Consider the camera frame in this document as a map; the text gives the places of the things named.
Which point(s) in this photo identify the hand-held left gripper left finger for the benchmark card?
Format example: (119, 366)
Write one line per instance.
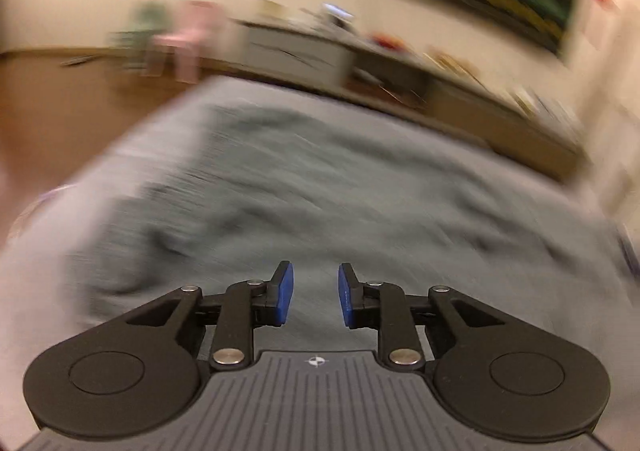
(283, 292)

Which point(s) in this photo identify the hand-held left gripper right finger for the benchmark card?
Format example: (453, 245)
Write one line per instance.
(346, 292)

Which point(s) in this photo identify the dark grey garment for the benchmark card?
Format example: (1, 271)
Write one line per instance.
(320, 191)

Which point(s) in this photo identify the light grey bed sheet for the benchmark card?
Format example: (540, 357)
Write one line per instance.
(150, 141)

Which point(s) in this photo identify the long wooden sideboard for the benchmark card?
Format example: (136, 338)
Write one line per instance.
(450, 101)

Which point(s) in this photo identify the red item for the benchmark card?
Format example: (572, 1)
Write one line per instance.
(387, 41)

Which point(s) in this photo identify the pink chair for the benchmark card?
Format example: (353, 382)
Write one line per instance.
(192, 38)

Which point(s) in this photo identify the small white device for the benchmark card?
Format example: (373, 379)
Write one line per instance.
(336, 13)

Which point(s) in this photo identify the green chair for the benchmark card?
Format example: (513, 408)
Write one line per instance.
(142, 33)

